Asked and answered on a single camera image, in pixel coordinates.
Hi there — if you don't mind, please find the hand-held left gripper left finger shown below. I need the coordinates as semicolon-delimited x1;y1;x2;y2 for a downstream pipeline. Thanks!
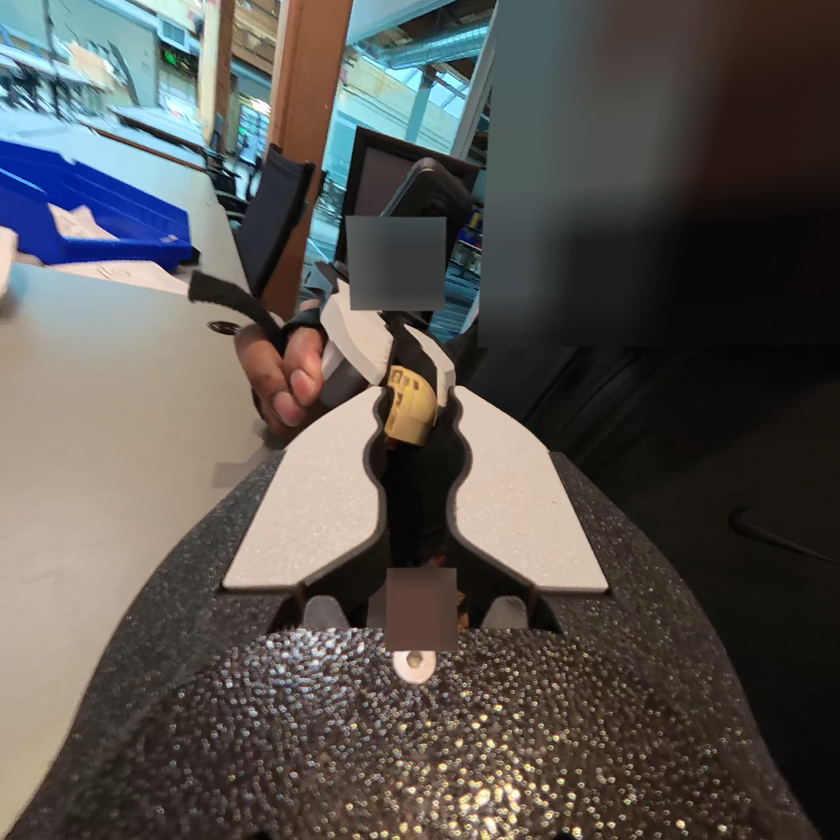
223;387;389;593

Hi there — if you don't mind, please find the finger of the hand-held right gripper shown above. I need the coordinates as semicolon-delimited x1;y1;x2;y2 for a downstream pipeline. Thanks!
408;325;458;408
319;294;396;386

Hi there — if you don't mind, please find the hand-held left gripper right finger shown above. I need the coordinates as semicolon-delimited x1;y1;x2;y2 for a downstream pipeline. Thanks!
449;385;610;595

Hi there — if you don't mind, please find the tan curved brick assembly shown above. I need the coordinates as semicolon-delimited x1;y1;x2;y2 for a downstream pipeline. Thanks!
384;366;438;448

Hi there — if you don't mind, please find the long wooden desk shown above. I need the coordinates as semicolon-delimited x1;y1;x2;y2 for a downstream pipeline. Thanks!
92;104;225;173

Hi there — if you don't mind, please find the person's right hand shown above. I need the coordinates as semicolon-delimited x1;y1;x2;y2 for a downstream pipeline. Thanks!
235;308;329;435

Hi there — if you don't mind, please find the white crumpled paper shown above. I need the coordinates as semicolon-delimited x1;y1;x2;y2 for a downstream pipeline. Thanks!
49;205;127;242

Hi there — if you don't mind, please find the wooden post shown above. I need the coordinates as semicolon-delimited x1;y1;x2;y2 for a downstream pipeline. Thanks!
262;0;357;317

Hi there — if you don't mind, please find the silver spiral duct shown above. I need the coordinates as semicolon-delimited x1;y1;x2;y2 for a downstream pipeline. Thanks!
386;28;494;71

